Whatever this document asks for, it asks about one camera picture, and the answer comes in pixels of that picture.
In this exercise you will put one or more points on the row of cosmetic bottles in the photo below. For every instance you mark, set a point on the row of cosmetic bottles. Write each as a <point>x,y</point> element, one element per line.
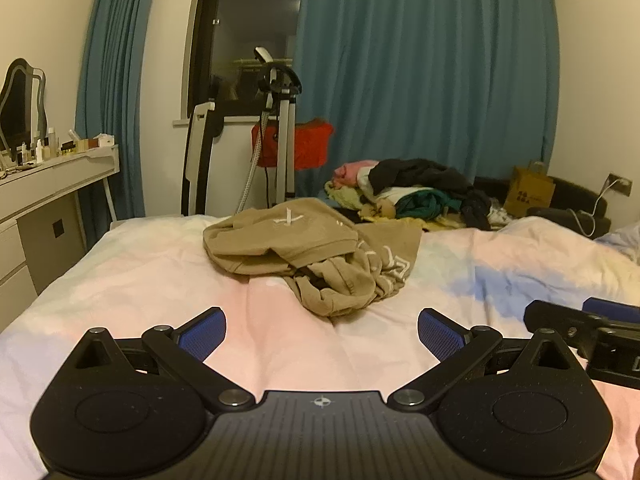
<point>42,149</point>

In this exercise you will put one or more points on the pastel duvet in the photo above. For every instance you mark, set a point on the pastel duvet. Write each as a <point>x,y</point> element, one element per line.
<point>622,242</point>

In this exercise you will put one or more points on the narrow blue curtain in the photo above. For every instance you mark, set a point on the narrow blue curtain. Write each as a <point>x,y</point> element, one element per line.
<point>120,110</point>

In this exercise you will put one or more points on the wavy framed mirror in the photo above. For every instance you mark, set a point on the wavy framed mirror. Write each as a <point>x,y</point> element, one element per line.
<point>17,105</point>

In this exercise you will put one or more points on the beige plush toy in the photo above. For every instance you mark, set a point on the beige plush toy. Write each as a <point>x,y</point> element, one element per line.
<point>385,207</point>

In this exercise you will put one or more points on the black sofa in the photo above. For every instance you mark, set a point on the black sofa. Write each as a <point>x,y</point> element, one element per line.
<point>575,195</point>

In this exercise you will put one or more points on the pale yellow knitted garment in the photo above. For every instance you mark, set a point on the pale yellow knitted garment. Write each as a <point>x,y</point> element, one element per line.
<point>340,192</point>

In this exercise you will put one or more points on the wide blue curtain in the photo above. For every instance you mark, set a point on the wide blue curtain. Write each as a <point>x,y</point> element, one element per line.
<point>425,85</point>

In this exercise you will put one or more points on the pink garment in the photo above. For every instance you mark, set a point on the pink garment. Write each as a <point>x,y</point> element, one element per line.
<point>352,170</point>

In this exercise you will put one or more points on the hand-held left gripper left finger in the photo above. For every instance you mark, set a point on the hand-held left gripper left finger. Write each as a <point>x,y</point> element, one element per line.
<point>200,332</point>

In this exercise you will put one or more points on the small white box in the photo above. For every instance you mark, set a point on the small white box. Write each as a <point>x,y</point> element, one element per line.
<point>106,141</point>

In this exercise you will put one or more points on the red cloth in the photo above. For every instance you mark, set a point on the red cloth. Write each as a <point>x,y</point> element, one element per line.
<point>312,145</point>

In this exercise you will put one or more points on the tan hooded sweatshirt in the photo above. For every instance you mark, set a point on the tan hooded sweatshirt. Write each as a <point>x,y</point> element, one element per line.
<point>300,240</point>

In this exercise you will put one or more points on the bright yellow garment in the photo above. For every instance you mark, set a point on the bright yellow garment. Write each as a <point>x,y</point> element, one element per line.
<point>380,216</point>

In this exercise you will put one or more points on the white panel with black frame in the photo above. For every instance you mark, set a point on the white panel with black frame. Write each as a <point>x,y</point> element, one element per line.
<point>197,160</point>

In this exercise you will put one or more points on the white vanity desk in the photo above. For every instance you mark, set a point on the white vanity desk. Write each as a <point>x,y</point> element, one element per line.
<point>45,195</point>

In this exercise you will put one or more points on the wall socket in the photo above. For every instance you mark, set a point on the wall socket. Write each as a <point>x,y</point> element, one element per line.
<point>620,183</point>

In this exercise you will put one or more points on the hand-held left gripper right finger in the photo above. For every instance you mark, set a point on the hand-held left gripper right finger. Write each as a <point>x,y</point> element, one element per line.
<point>442,332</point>

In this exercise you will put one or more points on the green garment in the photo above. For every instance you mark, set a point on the green garment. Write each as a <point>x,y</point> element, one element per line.
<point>425,204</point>

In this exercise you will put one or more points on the dark window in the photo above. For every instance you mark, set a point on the dark window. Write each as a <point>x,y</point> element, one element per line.
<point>235,20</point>

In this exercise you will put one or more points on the brown paper bag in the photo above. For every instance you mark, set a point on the brown paper bag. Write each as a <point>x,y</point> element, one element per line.
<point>530,192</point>

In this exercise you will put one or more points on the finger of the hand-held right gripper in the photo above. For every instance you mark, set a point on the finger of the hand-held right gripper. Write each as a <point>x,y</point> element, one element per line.
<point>615,309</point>
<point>560,317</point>

